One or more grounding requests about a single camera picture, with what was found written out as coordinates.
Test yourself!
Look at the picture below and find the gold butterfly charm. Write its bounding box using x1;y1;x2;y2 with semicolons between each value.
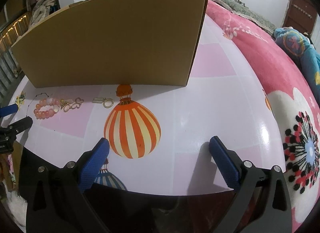
60;97;84;113

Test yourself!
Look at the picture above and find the metal stair railing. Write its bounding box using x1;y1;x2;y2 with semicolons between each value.
1;11;30;101

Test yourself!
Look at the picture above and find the red floral blanket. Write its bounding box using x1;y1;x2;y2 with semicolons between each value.
206;0;319;232

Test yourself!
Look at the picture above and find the brown cardboard box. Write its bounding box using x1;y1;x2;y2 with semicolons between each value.
11;0;208;88

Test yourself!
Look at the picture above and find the blue patterned quilt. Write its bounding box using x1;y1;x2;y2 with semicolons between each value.
273;27;319;103

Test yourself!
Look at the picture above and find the brown wooden door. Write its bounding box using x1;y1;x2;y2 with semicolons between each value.
282;0;317;34

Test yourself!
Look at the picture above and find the grey green blanket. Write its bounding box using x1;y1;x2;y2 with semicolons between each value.
213;0;276;35

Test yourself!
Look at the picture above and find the pink orange bead bracelet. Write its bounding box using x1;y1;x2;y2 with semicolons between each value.
34;97;61;120

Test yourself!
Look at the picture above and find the thin black star necklace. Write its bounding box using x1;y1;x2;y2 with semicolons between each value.
26;92;51;116

